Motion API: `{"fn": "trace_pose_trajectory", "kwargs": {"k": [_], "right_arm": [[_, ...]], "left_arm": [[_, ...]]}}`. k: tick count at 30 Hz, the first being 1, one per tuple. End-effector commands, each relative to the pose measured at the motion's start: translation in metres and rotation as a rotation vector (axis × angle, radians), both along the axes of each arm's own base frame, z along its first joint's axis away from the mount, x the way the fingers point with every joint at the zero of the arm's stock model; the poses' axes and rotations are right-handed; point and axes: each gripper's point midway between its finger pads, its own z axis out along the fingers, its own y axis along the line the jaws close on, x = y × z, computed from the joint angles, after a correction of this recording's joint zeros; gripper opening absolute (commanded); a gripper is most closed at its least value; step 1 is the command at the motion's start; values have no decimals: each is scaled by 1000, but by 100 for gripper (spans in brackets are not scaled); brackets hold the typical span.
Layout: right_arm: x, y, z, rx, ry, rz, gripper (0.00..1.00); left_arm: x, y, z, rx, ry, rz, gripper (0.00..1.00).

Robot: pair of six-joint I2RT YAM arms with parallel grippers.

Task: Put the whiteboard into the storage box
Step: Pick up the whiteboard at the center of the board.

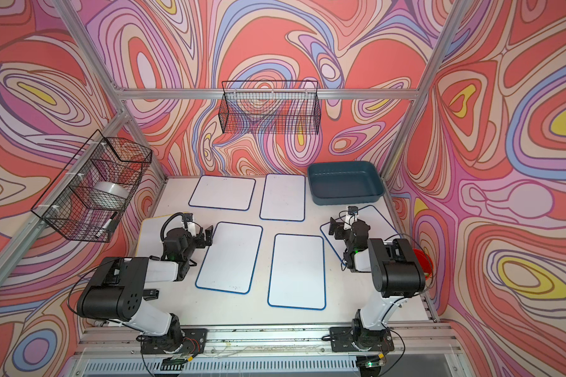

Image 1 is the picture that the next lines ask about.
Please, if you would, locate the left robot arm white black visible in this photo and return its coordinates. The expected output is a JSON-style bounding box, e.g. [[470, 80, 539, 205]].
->
[[71, 212, 214, 358]]

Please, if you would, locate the marker in wire basket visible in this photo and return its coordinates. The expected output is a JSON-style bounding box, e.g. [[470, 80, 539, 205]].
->
[[96, 212, 119, 238]]

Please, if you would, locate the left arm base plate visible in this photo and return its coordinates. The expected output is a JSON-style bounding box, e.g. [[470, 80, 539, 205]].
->
[[136, 328, 208, 357]]

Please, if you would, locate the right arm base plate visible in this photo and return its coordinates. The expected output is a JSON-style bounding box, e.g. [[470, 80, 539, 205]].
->
[[323, 327, 395, 353]]

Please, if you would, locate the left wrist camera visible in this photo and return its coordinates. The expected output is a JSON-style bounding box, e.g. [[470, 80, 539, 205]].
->
[[182, 213, 203, 237]]

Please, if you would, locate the teal plastic storage box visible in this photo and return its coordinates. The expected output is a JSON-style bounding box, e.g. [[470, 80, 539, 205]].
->
[[308, 161, 385, 206]]

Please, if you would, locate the black wire basket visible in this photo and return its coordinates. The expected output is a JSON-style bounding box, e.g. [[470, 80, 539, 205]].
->
[[218, 79, 322, 135], [31, 130, 153, 243]]

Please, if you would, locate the silver tape roll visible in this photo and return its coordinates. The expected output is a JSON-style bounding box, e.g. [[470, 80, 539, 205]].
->
[[90, 182, 129, 210]]

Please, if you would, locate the blue-framed whiteboard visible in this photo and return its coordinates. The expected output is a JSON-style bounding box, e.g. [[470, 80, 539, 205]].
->
[[188, 176, 256, 211], [195, 221, 264, 295], [320, 205, 398, 262], [267, 233, 326, 311], [259, 174, 306, 222]]

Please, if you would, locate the aluminium front rail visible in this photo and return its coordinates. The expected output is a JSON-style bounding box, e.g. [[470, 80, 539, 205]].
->
[[75, 322, 464, 360]]

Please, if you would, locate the left black wire basket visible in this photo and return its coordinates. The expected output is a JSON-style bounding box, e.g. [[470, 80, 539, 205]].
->
[[31, 130, 153, 243]]

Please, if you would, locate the back black wire basket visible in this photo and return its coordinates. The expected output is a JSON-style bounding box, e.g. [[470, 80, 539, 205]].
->
[[218, 79, 322, 135]]

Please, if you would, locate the yellow-framed whiteboard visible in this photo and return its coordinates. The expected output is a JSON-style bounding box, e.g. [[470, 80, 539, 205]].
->
[[132, 215, 169, 257]]

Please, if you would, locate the red plastic cup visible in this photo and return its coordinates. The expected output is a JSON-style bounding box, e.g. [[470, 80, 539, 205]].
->
[[413, 248, 434, 279]]

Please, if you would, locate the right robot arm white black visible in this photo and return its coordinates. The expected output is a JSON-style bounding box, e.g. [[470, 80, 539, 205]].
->
[[325, 218, 426, 353]]

